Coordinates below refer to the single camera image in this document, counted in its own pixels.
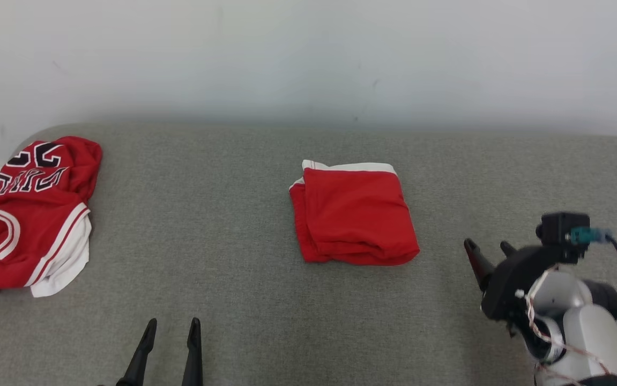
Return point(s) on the red shorts with white trim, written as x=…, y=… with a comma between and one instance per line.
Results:
x=354, y=214

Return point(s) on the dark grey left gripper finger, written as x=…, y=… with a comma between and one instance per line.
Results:
x=139, y=356
x=194, y=354

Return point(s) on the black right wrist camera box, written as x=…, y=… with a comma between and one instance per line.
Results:
x=557, y=228

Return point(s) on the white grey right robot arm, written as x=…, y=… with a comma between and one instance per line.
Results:
x=592, y=332

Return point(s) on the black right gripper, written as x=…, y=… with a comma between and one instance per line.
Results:
x=509, y=289

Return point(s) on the red basketball jersey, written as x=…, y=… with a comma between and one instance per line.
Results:
x=29, y=225

